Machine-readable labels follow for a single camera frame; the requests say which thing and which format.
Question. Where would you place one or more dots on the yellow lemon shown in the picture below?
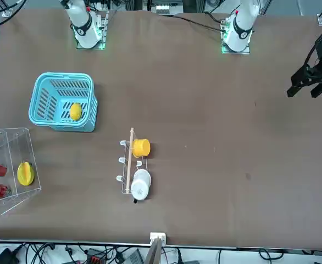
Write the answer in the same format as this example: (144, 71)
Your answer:
(75, 111)

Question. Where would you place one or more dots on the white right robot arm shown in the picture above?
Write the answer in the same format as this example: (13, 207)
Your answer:
(85, 33)

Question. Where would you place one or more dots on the blue plastic basket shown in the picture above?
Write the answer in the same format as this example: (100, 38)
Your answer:
(67, 74)

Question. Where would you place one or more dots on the clear acrylic rack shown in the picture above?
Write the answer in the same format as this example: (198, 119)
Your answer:
(23, 137)

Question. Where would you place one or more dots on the white power strip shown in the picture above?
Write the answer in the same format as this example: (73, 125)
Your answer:
(162, 9)

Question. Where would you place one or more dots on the yellow plastic cup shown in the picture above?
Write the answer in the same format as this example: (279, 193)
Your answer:
(141, 148)

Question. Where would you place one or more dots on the white mug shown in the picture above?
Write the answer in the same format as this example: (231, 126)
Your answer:
(140, 187)

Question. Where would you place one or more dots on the orange and black device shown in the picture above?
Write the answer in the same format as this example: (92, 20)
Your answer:
(95, 258)

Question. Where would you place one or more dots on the yellow starfruit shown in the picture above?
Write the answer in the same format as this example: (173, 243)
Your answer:
(25, 173)

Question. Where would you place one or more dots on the large black power brick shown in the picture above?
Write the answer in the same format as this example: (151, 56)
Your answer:
(4, 257)

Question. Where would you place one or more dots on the white post foot bracket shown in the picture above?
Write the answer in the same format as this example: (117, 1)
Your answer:
(153, 235)

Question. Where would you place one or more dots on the aluminium frame post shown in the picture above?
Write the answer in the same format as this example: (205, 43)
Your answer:
(154, 253)

